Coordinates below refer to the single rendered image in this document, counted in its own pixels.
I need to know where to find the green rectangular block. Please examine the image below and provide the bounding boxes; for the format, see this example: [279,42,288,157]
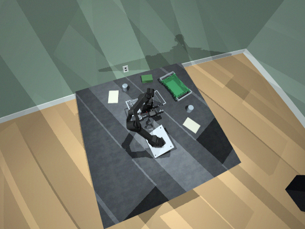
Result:
[141,74,153,83]

